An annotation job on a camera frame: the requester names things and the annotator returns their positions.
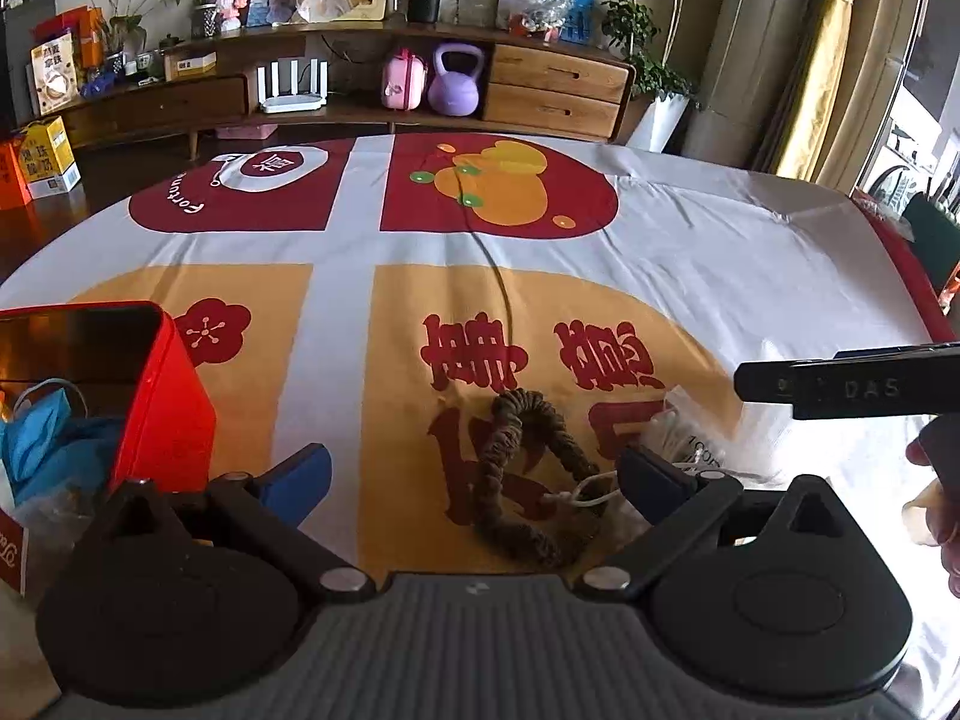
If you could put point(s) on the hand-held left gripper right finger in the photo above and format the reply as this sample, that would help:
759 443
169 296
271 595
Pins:
649 484

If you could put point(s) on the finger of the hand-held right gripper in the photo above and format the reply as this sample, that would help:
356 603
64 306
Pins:
765 381

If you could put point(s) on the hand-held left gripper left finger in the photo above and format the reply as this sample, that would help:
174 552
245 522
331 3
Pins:
300 476

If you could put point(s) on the brown scrunchie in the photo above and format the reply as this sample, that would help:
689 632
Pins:
517 457

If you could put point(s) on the red tin box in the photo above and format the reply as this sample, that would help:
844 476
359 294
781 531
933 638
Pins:
172 405

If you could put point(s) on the blue printed face mask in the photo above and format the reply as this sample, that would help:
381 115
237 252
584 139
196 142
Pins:
52 450

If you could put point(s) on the person's right hand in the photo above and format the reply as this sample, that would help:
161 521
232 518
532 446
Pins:
941 540

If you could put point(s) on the clear plastic packet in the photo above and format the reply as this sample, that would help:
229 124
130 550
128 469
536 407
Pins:
697 427

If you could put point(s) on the printed tablecloth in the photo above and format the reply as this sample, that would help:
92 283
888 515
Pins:
675 262

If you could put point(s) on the dark green chair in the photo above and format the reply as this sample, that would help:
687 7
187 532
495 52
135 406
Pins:
934 240

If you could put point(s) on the white plant pot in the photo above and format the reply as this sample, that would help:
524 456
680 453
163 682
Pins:
660 124

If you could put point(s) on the beige curtain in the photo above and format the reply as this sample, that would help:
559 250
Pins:
795 52

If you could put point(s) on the flat pink box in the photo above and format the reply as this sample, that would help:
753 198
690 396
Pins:
246 130

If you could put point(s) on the wooden TV cabinet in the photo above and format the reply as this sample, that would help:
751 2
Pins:
555 90

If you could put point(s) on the green potted plant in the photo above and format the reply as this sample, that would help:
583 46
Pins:
637 30

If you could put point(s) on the white router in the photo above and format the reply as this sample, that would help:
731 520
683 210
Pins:
294 101

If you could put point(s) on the yellow carton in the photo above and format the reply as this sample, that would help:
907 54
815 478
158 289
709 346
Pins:
49 157

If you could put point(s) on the pink case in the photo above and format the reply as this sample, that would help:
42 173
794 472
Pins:
405 82

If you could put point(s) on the blue box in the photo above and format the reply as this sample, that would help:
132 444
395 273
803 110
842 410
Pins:
585 11

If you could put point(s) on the orange gift box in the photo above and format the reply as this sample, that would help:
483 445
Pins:
11 180

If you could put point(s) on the purple kettlebell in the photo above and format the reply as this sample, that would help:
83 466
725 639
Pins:
456 86

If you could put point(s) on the small yellow white box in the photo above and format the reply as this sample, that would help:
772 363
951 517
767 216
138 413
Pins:
191 65

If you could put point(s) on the clear bag of items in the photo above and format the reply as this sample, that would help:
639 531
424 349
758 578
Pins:
544 4

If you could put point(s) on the printed cereal box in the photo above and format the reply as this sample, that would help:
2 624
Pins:
54 75

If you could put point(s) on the black cabinet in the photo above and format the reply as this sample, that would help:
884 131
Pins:
22 60

